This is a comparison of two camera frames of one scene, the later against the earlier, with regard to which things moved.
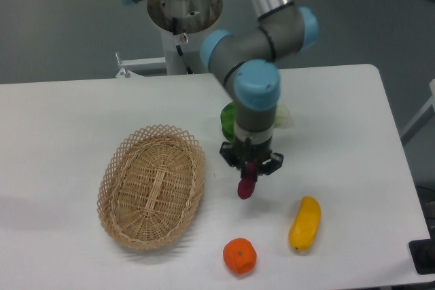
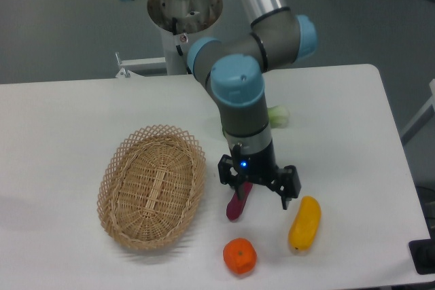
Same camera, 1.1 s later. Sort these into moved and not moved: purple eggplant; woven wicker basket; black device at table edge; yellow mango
Moved: purple eggplant
Not moved: woven wicker basket; black device at table edge; yellow mango
